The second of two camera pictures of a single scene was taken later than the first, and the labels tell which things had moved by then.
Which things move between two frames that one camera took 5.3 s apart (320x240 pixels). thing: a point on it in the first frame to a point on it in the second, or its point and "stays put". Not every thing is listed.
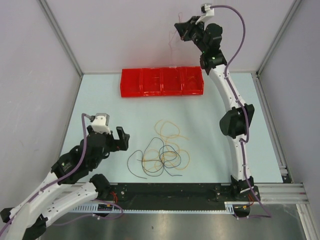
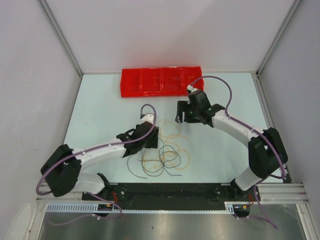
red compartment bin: (162, 81) stays put
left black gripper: (123, 143) to (153, 143)
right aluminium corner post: (283, 26) stays put
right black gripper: (185, 28) to (182, 106)
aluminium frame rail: (284, 193) stays put
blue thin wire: (170, 160) stays put
